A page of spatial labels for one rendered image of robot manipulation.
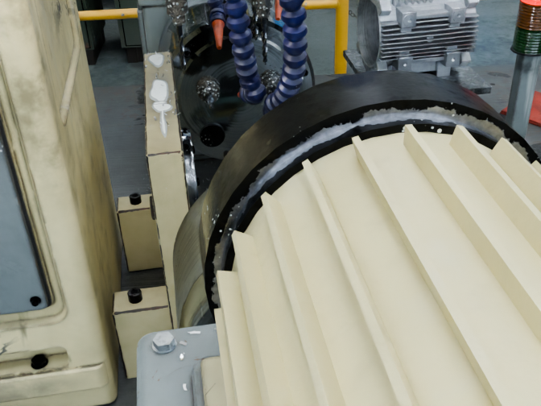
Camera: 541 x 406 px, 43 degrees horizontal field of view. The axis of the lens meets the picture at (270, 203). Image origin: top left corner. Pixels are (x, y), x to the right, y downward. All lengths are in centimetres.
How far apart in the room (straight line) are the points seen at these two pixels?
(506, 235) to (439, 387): 7
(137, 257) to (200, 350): 65
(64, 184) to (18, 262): 11
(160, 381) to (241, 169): 19
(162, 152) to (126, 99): 99
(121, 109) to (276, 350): 144
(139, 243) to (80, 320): 29
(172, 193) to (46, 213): 13
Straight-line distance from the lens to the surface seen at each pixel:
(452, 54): 144
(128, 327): 90
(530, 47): 132
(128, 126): 159
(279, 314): 26
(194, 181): 86
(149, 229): 108
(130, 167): 142
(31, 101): 68
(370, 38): 154
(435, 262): 23
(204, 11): 112
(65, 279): 79
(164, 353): 48
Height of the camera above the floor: 150
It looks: 33 degrees down
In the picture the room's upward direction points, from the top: 2 degrees counter-clockwise
